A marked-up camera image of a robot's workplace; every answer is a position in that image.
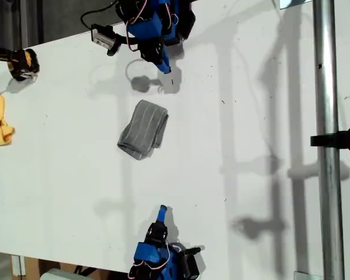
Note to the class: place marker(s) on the grey striped towel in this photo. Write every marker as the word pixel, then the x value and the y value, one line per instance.
pixel 143 128

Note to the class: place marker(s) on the white container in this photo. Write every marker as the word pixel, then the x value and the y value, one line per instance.
pixel 61 275

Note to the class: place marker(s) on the black camera box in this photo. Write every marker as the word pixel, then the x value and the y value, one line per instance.
pixel 191 262
pixel 103 36

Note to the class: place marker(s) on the steel post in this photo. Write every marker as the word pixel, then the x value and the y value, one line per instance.
pixel 328 87

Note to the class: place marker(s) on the black clamp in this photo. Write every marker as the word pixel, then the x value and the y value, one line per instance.
pixel 338 140

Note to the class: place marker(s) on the white table leg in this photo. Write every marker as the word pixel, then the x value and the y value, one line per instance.
pixel 17 265

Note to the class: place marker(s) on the brown cardboard box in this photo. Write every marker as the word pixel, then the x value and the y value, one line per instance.
pixel 32 268

